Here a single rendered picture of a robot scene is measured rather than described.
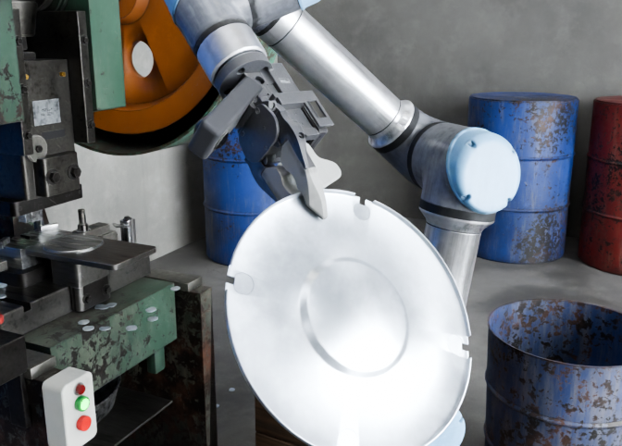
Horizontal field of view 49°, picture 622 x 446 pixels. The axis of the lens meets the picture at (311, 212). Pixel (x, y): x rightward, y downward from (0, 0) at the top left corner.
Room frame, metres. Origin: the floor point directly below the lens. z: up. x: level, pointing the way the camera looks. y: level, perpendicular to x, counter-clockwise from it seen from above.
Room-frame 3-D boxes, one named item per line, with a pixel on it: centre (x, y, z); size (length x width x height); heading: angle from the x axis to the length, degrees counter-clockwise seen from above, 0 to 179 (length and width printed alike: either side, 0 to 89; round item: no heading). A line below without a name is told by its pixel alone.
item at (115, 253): (1.41, 0.47, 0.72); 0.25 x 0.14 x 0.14; 64
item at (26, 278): (1.49, 0.63, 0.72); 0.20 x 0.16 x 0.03; 154
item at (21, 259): (1.48, 0.62, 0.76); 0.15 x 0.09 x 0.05; 154
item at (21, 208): (1.49, 0.63, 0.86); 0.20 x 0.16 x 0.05; 154
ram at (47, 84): (1.47, 0.59, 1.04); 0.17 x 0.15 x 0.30; 64
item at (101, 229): (1.64, 0.56, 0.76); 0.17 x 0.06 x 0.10; 154
